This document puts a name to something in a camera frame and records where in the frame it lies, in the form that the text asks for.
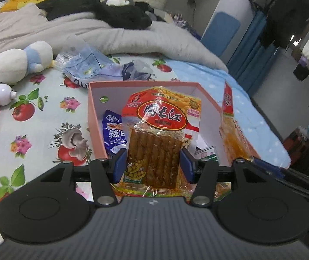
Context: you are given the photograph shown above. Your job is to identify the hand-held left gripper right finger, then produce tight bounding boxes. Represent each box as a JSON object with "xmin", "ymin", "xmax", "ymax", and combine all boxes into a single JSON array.
[{"xmin": 180, "ymin": 149, "xmax": 275, "ymax": 207}]

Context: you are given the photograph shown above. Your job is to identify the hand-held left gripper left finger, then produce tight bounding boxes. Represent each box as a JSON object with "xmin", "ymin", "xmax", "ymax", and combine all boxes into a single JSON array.
[{"xmin": 32, "ymin": 149, "xmax": 128, "ymax": 207}]

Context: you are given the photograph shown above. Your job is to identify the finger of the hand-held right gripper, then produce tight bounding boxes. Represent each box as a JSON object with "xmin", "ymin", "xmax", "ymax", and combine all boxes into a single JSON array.
[{"xmin": 253, "ymin": 157, "xmax": 289, "ymax": 180}]

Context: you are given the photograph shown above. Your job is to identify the blue white snack packet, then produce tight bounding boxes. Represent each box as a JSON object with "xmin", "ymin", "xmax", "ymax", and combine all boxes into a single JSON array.
[{"xmin": 102, "ymin": 109, "xmax": 128, "ymax": 158}]

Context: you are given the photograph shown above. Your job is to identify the orange red stripe snack packet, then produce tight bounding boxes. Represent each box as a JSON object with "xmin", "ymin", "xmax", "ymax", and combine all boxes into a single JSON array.
[{"xmin": 219, "ymin": 82, "xmax": 254, "ymax": 166}]

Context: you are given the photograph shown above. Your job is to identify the pink cardboard box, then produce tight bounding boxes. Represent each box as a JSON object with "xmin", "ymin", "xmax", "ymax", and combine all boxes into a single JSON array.
[{"xmin": 87, "ymin": 81, "xmax": 262, "ymax": 169}]

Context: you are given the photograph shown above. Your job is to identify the green snack packet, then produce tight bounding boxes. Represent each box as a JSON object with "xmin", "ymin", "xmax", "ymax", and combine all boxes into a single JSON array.
[{"xmin": 194, "ymin": 145, "xmax": 220, "ymax": 163}]

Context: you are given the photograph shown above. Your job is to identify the blue bedsheet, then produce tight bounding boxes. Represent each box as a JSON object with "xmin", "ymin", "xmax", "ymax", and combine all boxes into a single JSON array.
[{"xmin": 167, "ymin": 59, "xmax": 291, "ymax": 169}]

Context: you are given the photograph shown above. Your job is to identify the floral bedsheet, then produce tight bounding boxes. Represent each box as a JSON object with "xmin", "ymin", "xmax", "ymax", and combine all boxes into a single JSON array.
[{"xmin": 0, "ymin": 54, "xmax": 177, "ymax": 250}]

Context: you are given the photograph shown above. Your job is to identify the clear blue plastic bag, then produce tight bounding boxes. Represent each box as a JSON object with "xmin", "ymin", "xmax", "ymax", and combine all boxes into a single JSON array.
[{"xmin": 55, "ymin": 35, "xmax": 154, "ymax": 88}]

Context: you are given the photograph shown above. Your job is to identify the blue curtain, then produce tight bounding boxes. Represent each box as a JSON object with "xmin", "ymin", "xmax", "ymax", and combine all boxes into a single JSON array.
[{"xmin": 227, "ymin": 13, "xmax": 278, "ymax": 93}]

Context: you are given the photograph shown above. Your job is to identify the grey duvet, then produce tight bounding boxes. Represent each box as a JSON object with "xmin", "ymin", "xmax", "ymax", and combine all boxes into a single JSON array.
[{"xmin": 0, "ymin": 3, "xmax": 228, "ymax": 73}]

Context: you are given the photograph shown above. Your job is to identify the blue chair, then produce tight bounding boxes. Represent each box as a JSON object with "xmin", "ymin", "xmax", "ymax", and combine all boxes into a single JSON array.
[{"xmin": 201, "ymin": 11, "xmax": 241, "ymax": 55}]

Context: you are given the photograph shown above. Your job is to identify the cluster of small bottles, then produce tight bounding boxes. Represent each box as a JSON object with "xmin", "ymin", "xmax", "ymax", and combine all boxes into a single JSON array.
[{"xmin": 170, "ymin": 11, "xmax": 196, "ymax": 33}]

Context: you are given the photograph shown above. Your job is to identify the white blue plush toy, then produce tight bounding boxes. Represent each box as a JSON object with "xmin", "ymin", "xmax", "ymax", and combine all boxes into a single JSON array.
[{"xmin": 0, "ymin": 41, "xmax": 57, "ymax": 85}]

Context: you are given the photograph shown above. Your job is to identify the black clothes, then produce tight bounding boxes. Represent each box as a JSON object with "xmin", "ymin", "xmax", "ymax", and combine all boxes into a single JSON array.
[{"xmin": 37, "ymin": 0, "xmax": 153, "ymax": 31}]

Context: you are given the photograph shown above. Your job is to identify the black hanging coat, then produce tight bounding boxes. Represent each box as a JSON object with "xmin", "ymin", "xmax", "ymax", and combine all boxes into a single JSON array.
[{"xmin": 261, "ymin": 0, "xmax": 309, "ymax": 50}]

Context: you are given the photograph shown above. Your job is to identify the white black plush toy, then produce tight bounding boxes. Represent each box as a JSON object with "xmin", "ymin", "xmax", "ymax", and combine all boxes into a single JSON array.
[{"xmin": 101, "ymin": 0, "xmax": 136, "ymax": 8}]

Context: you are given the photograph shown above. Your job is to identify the yellow cloth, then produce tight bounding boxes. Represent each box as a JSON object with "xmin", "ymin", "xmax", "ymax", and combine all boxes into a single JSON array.
[{"xmin": 0, "ymin": 0, "xmax": 65, "ymax": 13}]

